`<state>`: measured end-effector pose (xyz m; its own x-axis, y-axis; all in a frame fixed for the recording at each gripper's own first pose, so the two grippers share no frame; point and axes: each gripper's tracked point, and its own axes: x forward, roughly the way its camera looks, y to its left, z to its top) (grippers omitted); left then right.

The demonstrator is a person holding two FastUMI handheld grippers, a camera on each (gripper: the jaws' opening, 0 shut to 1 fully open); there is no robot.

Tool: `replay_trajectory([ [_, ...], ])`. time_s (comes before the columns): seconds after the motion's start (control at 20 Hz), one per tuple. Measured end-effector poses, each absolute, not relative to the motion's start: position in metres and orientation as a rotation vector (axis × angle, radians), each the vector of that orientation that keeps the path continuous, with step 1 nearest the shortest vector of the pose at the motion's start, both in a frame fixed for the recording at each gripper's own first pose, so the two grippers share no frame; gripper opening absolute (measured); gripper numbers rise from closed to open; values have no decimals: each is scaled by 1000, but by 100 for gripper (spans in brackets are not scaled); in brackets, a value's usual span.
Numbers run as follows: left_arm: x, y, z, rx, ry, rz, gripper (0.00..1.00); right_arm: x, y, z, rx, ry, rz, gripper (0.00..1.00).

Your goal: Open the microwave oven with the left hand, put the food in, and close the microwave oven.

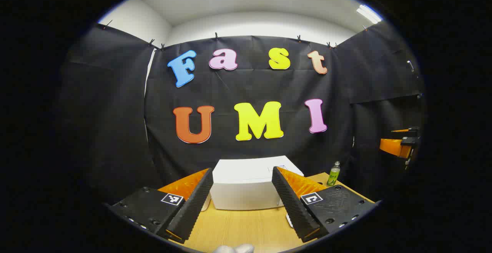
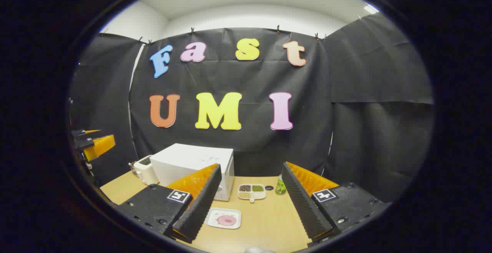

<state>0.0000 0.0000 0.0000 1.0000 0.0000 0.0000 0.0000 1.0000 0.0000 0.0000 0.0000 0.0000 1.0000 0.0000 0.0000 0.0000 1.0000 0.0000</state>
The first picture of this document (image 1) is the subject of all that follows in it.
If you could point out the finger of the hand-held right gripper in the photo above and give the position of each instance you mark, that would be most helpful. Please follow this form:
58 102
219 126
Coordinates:
413 131
392 146

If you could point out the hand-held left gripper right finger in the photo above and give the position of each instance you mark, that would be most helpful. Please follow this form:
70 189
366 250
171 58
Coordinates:
294 207

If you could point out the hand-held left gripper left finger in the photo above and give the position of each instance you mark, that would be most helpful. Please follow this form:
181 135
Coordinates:
194 207

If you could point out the white microwave oven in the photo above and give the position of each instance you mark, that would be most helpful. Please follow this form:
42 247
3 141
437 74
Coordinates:
246 183

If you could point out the green drink bottle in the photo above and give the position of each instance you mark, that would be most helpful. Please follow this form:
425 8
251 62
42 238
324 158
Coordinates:
333 177

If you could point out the ceiling light panel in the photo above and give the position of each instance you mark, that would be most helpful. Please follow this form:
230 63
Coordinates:
369 14

